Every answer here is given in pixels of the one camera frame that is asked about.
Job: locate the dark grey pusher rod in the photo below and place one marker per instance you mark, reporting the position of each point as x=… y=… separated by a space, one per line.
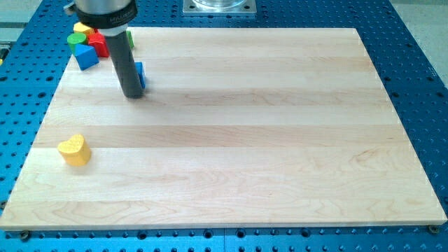
x=124 y=64

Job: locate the yellow heart block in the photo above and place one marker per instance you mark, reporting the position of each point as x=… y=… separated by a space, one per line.
x=75 y=151

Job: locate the green block behind rod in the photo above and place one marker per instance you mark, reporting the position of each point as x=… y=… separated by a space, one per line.
x=130 y=39

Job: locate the red block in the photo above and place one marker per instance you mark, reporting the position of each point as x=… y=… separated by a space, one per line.
x=98 y=42

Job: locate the blue cube block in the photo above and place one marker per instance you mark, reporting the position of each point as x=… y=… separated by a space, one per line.
x=141 y=73

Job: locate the blue triangle block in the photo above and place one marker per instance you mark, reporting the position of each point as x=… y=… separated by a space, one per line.
x=86 y=56

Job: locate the green cylinder block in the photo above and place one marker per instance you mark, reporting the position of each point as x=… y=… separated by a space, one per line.
x=75 y=39

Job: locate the yellow block at back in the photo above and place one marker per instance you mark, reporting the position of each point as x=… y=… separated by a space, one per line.
x=79 y=27

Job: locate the wooden board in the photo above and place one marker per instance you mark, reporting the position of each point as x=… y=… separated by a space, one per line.
x=238 y=128

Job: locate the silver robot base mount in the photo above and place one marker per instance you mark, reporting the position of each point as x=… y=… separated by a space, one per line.
x=199 y=8

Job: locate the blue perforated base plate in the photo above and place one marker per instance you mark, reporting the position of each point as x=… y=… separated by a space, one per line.
x=36 y=62

